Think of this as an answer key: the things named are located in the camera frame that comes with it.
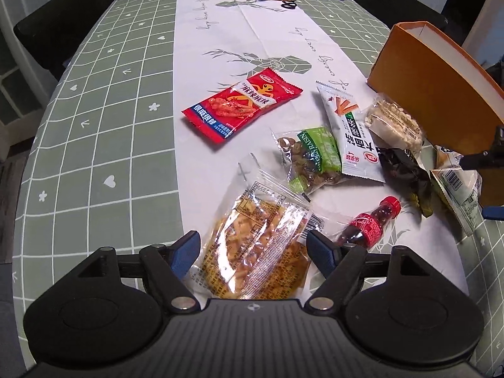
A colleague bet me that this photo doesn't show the white snack packet orange sticks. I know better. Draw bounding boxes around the white snack packet orange sticks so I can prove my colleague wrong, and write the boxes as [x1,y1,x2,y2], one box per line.
[316,81,386,184]

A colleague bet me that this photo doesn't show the red snack packet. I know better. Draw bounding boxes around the red snack packet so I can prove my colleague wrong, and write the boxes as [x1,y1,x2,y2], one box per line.
[181,68,304,143]

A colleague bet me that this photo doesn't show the small clear bread packet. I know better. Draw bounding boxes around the small clear bread packet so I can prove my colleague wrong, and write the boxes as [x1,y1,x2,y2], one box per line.
[433,144,467,172]

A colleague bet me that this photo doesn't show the small cola bottle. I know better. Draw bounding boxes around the small cola bottle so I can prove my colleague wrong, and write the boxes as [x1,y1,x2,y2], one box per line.
[335,196,402,249]

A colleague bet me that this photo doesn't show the dark snack packet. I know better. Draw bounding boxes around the dark snack packet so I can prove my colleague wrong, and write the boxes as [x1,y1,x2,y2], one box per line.
[377,146,434,218]

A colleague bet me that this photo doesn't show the orange cardboard box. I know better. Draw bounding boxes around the orange cardboard box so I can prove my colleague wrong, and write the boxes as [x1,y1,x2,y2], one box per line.
[367,21,504,207]

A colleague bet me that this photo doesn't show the clear cracker packet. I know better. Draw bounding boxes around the clear cracker packet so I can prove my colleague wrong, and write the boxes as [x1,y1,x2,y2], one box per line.
[189,153,327,300]

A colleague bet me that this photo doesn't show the clear peanut brittle packet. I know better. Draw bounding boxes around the clear peanut brittle packet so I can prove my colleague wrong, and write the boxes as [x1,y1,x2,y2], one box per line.
[362,92,428,158]

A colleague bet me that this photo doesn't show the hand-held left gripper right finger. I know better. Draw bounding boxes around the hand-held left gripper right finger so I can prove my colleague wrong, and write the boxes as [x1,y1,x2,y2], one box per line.
[305,228,428,312]

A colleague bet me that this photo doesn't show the green raisin packet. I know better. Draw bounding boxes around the green raisin packet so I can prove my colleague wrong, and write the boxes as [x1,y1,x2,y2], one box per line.
[271,126,349,195]

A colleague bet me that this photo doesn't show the white labelled bread packet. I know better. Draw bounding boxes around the white labelled bread packet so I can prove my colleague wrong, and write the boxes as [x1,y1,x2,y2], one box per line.
[429,167,483,237]

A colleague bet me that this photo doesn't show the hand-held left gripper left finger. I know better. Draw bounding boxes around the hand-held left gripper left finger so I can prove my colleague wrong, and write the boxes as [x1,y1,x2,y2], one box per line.
[77,230,202,312]

